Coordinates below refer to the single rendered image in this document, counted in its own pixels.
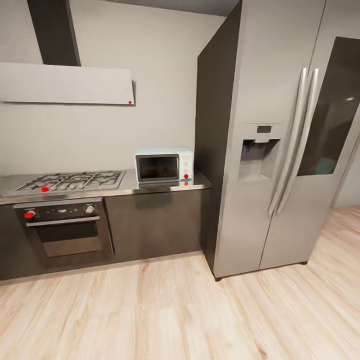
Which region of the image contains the microwave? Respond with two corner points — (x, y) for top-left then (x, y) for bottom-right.
(134, 146), (194, 183)

